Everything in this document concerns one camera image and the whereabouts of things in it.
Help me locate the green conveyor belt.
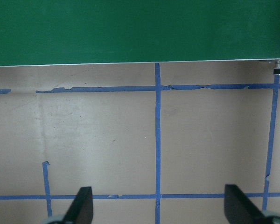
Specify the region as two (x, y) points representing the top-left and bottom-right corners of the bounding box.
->
(0, 0), (280, 76)

